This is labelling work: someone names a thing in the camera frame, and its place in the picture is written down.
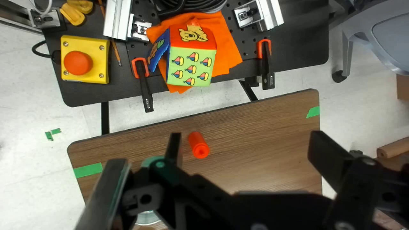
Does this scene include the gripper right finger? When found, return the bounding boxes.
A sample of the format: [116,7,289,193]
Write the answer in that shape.
[308,130,409,230]

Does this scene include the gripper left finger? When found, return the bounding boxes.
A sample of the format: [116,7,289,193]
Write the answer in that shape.
[74,132,243,230]

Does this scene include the orange-red ketchup bottle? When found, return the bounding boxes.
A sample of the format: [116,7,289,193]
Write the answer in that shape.
[188,131,210,159]

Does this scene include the wooden dowel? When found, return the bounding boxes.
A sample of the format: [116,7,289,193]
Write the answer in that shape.
[376,136,409,159]

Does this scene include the green tape strip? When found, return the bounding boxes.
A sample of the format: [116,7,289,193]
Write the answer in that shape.
[44,128,62,141]
[73,162,104,179]
[305,106,320,119]

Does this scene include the cardboard box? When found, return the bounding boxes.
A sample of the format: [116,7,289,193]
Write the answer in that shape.
[396,74,409,102]

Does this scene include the orange and black clamp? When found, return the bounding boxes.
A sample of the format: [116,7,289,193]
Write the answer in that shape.
[131,57,155,113]
[256,39,275,91]

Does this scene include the colourful soft toy cube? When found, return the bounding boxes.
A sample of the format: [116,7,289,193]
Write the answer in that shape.
[147,24,217,87]

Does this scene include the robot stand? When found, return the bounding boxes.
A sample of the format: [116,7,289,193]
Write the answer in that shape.
[42,0,330,135]

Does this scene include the grey office chair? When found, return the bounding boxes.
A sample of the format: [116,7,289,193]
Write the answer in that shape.
[330,0,409,84]

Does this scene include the orange cloth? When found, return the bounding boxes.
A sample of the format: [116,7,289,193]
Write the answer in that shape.
[146,11,243,94]

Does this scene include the wooden pencil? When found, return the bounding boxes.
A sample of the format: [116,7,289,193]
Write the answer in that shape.
[97,0,123,67]

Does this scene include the yellow box with red button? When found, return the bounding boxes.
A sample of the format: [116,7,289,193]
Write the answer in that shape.
[60,34,110,85]

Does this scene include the aluminium profile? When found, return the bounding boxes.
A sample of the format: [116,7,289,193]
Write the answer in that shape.
[234,0,284,32]
[103,0,133,41]

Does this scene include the silver corner bracket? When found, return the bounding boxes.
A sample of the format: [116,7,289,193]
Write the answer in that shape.
[127,15,152,42]

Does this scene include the coil of black cable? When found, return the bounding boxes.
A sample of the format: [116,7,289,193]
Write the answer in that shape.
[153,0,228,14]

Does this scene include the yellow plastic handles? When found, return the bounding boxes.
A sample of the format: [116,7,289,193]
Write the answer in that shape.
[59,0,94,26]

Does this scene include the aluminium rail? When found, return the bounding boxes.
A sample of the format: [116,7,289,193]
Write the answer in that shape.
[0,0,62,30]

